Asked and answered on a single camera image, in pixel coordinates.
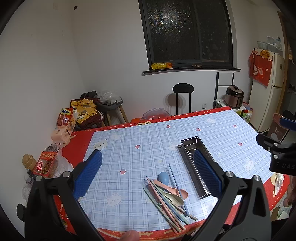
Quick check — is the pink spoon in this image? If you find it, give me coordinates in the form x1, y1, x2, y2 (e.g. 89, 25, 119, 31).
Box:
153, 179, 189, 199

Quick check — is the beige spoon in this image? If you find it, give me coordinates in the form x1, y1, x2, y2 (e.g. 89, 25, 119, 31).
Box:
160, 190, 184, 207

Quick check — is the blue spoon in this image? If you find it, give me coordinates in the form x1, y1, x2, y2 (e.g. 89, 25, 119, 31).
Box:
158, 172, 169, 186

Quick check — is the pink chopstick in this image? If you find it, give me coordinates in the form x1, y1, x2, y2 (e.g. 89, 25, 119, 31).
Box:
146, 177, 181, 232
147, 177, 186, 230

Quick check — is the person's left hand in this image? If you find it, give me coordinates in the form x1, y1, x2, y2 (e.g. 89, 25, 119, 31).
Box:
118, 230, 140, 241

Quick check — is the brown trash bin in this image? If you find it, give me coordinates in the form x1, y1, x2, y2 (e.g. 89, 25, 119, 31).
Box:
267, 113, 288, 142

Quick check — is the white refrigerator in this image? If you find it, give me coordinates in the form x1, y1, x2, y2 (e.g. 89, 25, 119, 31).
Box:
249, 52, 285, 132

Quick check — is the steel utensil tray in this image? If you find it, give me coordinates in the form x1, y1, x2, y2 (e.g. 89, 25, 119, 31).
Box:
177, 136, 223, 199

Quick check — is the red nut snack bag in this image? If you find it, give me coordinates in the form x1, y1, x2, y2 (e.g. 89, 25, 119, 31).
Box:
33, 144, 59, 178

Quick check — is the pink snack bag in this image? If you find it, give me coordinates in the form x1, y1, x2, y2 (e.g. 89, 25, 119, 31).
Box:
51, 115, 77, 148

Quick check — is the orange snack bag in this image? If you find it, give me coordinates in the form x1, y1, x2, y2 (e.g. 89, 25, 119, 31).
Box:
56, 108, 73, 126

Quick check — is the beige bottle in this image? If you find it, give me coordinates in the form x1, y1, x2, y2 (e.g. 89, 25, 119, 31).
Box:
22, 154, 37, 171

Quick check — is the wooden stool with bags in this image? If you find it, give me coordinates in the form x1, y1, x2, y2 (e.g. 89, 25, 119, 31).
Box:
79, 90, 129, 126

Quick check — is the brown rice cooker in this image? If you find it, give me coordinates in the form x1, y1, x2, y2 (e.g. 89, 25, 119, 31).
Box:
225, 85, 244, 109

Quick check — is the yellow snack bags pile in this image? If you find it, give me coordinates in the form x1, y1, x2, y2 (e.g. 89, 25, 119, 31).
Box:
70, 98, 97, 124

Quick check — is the red cloth on refrigerator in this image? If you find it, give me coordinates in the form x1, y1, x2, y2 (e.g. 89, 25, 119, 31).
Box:
249, 48, 273, 87

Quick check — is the black metal rack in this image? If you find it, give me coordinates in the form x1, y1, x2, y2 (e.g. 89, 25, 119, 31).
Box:
213, 71, 234, 108

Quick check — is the black round stool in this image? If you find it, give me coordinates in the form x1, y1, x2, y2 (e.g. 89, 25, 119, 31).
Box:
172, 83, 194, 115

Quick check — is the yellow snack pack on sill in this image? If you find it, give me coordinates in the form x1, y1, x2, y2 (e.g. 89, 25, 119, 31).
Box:
151, 62, 173, 70

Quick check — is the dark window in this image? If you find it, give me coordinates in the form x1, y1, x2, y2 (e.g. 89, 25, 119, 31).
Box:
138, 1, 235, 74

